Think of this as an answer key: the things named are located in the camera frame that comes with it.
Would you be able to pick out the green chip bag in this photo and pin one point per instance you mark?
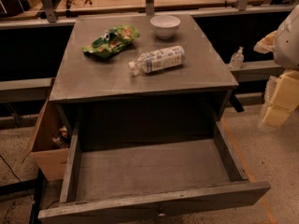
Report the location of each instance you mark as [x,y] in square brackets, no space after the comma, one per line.
[112,41]

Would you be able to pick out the cardboard box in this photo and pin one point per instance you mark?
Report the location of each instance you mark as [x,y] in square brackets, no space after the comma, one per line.
[50,159]

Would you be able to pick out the clear plastic bottle white label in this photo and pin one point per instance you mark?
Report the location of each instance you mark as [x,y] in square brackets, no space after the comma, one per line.
[157,60]

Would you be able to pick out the small clear sanitizer bottle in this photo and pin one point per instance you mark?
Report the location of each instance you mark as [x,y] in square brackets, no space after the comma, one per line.
[237,59]

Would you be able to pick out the open grey top drawer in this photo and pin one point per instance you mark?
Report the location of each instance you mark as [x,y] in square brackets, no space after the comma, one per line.
[133,183]

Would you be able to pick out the white bowl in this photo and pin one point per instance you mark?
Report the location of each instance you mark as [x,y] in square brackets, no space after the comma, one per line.
[165,26]

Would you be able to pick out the grey wooden cabinet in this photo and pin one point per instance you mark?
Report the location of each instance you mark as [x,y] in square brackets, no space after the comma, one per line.
[135,89]

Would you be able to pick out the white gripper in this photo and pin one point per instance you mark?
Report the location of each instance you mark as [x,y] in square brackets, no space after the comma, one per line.
[287,44]

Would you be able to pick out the grey metal rail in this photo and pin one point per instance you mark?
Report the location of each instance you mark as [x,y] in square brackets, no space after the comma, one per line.
[25,90]

